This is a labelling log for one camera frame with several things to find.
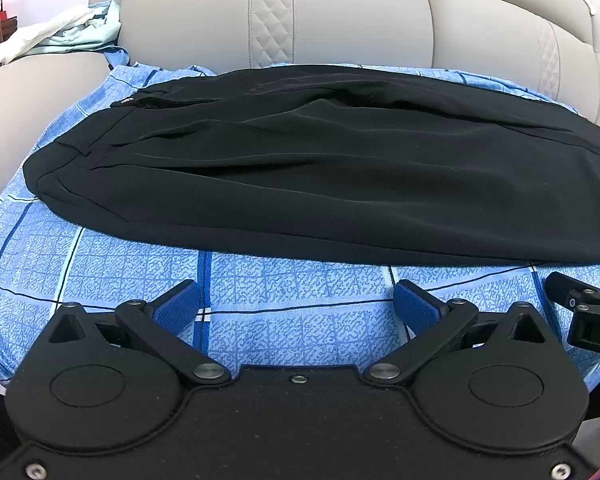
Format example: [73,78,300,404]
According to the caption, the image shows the black pants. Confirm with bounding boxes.
[22,66,600,266]

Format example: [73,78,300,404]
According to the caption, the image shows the white cloth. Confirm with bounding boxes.
[0,6,98,73]

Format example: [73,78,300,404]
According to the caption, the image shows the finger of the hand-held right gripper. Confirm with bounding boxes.
[545,271,600,313]

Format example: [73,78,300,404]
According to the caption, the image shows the light blue cloth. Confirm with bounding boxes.
[30,1,122,54]

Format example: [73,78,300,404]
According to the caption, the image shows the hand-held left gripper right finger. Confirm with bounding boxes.
[362,279,556,387]

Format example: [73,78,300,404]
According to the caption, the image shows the blue checked bed sheet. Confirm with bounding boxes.
[0,1,600,396]

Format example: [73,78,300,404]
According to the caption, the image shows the grey padded headboard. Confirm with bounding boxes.
[89,0,600,136]

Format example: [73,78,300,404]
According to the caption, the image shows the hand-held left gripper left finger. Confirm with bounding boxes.
[45,280,232,387]

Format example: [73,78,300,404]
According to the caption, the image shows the grey padded bed rail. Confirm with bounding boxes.
[0,51,112,211]

